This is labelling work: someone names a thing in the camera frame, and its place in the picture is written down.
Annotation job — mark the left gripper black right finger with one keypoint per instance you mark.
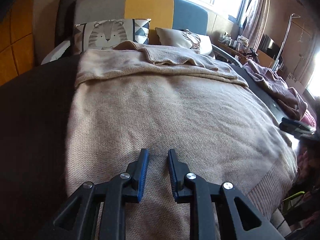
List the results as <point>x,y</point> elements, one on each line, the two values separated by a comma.
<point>216,211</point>

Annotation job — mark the grey yellow blue sofa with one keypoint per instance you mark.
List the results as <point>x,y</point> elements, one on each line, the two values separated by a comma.
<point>175,14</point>

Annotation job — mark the wooden side table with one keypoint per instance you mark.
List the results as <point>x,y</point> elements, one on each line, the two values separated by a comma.
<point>238,48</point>

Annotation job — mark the mauve knit garment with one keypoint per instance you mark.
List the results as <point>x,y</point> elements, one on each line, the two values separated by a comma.
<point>287,97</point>

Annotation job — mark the tiger print cushion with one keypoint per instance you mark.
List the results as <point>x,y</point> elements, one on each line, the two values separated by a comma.
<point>107,34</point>

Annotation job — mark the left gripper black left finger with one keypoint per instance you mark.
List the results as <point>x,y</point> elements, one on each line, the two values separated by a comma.
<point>98,210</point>

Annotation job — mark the black monitor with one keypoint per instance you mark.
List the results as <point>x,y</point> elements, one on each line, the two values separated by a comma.
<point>269,47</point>

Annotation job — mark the patterned curtain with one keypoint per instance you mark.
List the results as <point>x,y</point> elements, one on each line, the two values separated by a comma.
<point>257,15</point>

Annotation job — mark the orange wooden cabinet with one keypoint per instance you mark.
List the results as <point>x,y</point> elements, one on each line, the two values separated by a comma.
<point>17,41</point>

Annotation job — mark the beige knit sweater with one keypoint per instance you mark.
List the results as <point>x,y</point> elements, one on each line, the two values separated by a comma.
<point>207,114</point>

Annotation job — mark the deer print cushion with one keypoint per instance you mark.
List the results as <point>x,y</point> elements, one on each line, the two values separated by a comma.
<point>185,39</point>

